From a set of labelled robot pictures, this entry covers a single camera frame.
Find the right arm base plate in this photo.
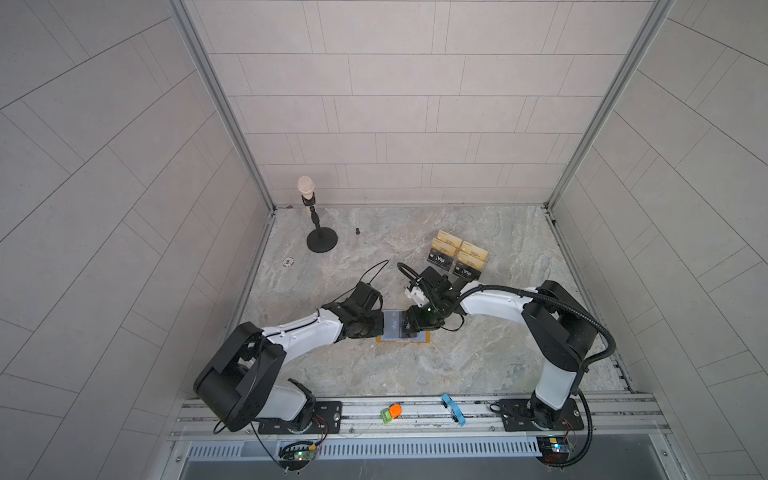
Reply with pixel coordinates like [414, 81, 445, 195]
[489, 397, 585, 432]

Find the black microphone stand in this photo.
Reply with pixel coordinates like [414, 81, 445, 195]
[297, 176, 338, 253]

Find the clear acrylic card display stand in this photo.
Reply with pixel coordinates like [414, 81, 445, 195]
[427, 230, 489, 281]

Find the yellow leather card holder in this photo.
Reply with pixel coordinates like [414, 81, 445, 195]
[376, 310, 430, 344]

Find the green orange connector block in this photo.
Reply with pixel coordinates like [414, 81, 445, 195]
[380, 403, 402, 424]

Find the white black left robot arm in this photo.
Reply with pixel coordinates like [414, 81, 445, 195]
[193, 282, 384, 432]

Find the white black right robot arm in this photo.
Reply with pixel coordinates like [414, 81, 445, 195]
[397, 262, 616, 415]

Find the left green circuit board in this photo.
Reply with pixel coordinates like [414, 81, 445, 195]
[278, 441, 319, 471]

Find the right green circuit board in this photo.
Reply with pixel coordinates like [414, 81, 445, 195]
[536, 436, 573, 465]

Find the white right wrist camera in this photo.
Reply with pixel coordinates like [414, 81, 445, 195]
[405, 286, 429, 307]

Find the green circuit board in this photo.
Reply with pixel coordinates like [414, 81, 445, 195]
[536, 436, 573, 465]
[278, 441, 319, 471]

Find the black VIP card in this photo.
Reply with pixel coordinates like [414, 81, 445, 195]
[427, 248, 454, 271]
[381, 310, 405, 342]
[453, 262, 481, 281]

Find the aluminium front rail frame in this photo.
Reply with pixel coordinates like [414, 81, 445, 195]
[168, 392, 671, 461]

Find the gold VIP card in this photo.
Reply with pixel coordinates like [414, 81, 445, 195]
[436, 230, 463, 249]
[457, 251, 485, 271]
[431, 238, 458, 257]
[461, 241, 488, 262]

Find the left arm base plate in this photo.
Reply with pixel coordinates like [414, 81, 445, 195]
[257, 400, 343, 435]

